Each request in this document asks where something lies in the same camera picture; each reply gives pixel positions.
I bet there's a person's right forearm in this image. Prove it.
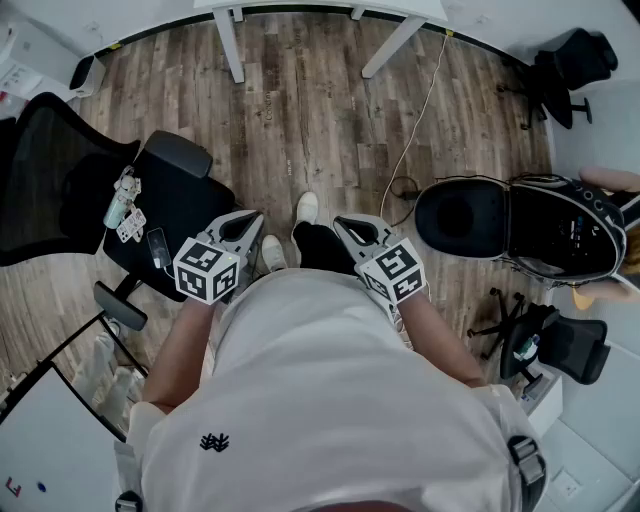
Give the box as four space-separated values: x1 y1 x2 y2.
397 292 486 389

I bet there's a white waste bin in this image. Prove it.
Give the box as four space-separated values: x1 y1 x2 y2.
68 53 107 97

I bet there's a cream floor cable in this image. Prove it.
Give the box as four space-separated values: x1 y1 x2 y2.
379 30 450 221

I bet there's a white wall socket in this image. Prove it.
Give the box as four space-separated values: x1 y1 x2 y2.
552 469 584 496

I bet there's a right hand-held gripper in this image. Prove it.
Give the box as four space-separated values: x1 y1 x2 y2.
333 213 427 305

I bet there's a white cardboard box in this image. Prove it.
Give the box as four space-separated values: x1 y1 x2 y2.
0 19 81 91

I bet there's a white table black frame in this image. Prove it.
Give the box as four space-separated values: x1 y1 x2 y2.
0 360 129 512

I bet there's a black mesh office chair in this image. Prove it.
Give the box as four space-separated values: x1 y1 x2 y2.
0 92 237 332

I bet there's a black grey shoulder strap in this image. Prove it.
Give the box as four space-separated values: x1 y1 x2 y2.
114 490 144 512
507 434 549 512

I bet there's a black open backpack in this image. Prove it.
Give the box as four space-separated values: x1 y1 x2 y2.
413 172 629 292

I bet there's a black smartphone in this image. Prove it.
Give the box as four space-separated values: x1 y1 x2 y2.
146 227 175 270

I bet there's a yellow wooden table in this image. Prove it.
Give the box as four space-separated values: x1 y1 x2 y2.
571 287 604 312

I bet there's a white desk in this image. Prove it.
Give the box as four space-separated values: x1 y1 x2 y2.
193 0 450 85

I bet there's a pale green bottle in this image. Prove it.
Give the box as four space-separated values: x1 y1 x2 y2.
103 192 136 230

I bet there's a black swivel chair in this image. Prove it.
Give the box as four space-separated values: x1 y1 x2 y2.
497 27 620 132
467 287 612 386

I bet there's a white figure keychain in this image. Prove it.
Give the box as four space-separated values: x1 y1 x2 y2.
113 166 144 201

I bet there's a person's left forearm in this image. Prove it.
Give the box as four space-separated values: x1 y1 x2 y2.
141 297 224 415

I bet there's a person's left white shoe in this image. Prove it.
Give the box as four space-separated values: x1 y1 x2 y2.
260 234 288 274

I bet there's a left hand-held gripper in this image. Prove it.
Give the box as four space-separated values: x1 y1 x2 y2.
173 209 266 305

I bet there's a person in white coat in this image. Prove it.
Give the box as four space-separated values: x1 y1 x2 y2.
127 267 549 512

